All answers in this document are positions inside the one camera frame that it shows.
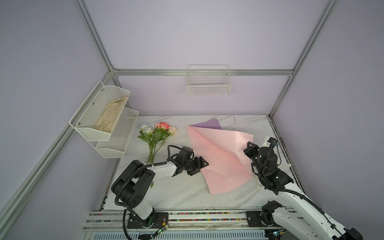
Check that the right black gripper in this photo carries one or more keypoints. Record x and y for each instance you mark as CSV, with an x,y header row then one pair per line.
x,y
248,150

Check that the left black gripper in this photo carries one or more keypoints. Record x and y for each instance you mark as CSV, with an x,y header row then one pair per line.
x,y
198,165

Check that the pink purple wrapping paper sheet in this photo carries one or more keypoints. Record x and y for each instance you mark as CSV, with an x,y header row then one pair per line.
x,y
229,167

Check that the cream fake rose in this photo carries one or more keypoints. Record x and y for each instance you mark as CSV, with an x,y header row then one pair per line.
x,y
171,131

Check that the red pink fake rose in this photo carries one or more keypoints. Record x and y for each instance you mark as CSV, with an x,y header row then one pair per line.
x,y
158,136

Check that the white blue fake rose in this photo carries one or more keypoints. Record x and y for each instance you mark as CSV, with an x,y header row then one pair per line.
x,y
141,127

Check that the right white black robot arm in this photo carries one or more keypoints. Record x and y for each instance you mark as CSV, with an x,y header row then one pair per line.
x,y
315,224

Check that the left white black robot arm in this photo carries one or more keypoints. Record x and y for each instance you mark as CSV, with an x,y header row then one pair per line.
x,y
133,184

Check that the white mesh lower shelf basket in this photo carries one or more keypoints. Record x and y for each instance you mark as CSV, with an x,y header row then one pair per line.
x,y
116,146

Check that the white mesh shelf basket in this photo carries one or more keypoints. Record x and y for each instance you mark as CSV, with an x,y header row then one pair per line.
x,y
116,146
100,115

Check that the beige cloth in basket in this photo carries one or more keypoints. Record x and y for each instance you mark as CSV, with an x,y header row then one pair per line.
x,y
110,114

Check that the white mesh upper shelf basket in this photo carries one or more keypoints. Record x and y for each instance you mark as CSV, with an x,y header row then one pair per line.
x,y
100,115

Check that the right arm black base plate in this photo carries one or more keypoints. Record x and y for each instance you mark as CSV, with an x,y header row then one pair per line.
x,y
258,219

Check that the aluminium front rail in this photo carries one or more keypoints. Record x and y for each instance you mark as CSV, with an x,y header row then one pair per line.
x,y
210,220

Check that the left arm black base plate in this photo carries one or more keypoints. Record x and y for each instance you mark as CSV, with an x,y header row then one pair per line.
x,y
154,221

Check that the white wire wall basket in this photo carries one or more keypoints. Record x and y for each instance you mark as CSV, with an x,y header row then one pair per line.
x,y
208,80

